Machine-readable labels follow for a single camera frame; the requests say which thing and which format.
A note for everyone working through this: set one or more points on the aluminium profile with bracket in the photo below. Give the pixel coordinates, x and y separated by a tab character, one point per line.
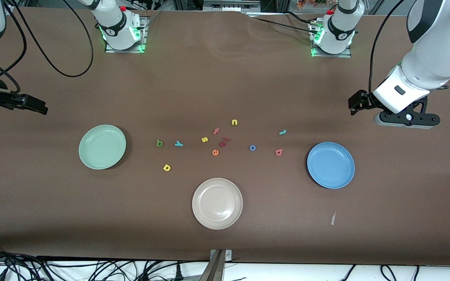
215	269

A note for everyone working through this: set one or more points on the grey power strip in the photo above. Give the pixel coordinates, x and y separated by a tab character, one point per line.
231	4

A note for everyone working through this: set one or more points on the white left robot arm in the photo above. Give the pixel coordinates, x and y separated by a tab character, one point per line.
440	47

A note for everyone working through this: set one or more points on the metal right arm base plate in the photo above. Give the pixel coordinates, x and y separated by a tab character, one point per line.
143	33

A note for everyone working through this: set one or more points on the orange artificial flowers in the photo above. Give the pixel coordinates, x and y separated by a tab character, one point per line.
315	3

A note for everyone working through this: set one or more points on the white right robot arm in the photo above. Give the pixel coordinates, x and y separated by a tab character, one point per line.
115	23

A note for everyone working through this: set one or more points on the light green plate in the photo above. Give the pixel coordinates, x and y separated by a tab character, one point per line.
102	147

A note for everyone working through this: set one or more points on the yellow foam letter a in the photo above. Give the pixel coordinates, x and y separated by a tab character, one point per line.
164	169

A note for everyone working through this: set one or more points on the small white paper scrap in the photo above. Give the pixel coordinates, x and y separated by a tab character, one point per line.
333	219

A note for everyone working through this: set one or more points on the brown table cover sheet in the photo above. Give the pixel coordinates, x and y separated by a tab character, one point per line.
248	78

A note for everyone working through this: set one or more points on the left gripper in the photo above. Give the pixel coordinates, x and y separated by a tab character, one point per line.
359	101

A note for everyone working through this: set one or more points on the black power plug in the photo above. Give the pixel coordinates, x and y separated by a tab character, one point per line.
178	273

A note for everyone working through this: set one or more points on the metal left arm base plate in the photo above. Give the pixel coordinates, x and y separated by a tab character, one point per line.
342	55

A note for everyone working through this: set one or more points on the blue plate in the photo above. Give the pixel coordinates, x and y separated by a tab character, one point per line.
330	165

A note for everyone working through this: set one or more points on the beige plate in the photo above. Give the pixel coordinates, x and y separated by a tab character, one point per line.
217	203

